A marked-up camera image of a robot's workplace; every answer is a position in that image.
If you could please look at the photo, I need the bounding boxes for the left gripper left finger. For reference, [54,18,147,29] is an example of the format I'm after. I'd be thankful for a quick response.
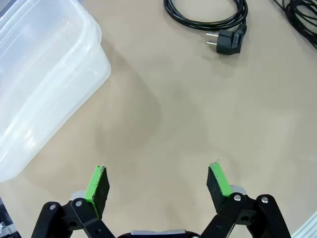
[31,165,117,238]

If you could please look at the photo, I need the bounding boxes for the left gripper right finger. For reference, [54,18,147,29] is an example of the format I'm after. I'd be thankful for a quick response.
[202,161,292,238]

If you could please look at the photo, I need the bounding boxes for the black power cable with plug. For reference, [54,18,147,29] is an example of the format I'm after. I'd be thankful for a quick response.
[163,0,248,56]

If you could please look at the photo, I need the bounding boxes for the thin black extension cable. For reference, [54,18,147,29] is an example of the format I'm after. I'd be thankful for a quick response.
[273,0,317,50]

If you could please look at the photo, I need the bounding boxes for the clear plastic storage container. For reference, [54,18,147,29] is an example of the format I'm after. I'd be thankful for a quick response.
[0,0,111,183]

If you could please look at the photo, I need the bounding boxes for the aluminium rail frame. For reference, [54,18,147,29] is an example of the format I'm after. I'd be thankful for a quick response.
[292,212,317,238]

